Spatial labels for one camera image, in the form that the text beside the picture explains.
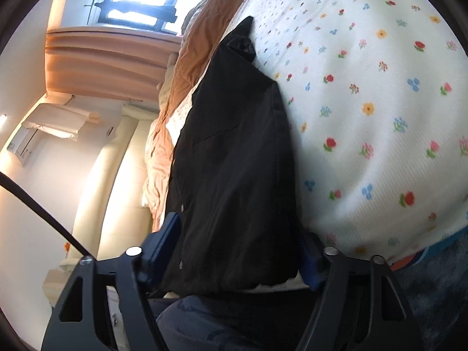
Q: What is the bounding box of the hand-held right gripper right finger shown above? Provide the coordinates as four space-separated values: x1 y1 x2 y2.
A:
296 234 425 351

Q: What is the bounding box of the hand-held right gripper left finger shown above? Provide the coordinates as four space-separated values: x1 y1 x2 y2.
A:
40 213 180 351

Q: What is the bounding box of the black shirt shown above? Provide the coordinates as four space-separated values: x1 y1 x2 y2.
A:
159 16 304 297

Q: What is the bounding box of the cream padded headboard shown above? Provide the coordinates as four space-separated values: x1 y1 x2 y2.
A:
44 104 161 300

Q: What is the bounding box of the person's leg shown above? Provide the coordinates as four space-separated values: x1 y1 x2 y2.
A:
150 289 319 351

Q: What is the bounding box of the white hanging cloth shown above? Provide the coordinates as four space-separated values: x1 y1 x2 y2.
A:
21 102 99 141

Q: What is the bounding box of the white air conditioner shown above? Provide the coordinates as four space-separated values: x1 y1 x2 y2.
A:
7 124 41 165

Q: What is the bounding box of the white floral blanket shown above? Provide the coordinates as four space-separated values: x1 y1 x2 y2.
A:
166 0 468 267

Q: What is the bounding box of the pink curtain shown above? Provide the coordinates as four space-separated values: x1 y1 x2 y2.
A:
44 25 183 103

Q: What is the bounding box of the orange blanket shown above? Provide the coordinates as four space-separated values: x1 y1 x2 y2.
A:
144 0 253 233

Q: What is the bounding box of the black cable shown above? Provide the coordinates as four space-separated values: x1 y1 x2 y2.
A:
0 171 94 257

